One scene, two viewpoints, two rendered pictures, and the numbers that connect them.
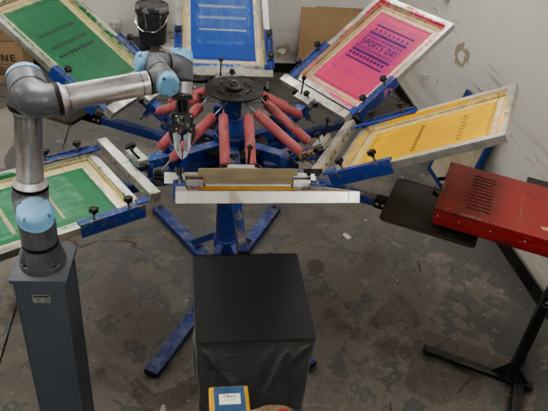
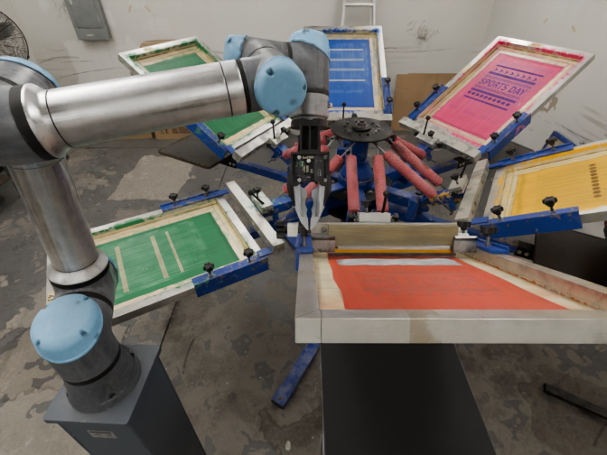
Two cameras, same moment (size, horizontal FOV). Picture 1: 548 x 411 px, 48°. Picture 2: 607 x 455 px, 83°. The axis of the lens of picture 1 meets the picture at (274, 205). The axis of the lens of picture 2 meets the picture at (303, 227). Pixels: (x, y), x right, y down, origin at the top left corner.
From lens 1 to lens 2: 1.42 m
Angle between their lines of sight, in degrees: 10
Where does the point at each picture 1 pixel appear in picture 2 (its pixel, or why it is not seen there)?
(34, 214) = (58, 331)
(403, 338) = (518, 372)
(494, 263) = not seen: hidden behind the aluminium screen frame
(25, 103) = not seen: outside the picture
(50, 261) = (102, 392)
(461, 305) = not seen: hidden behind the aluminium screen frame
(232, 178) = (371, 238)
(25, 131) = (28, 190)
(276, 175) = (431, 234)
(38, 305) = (101, 439)
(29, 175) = (62, 260)
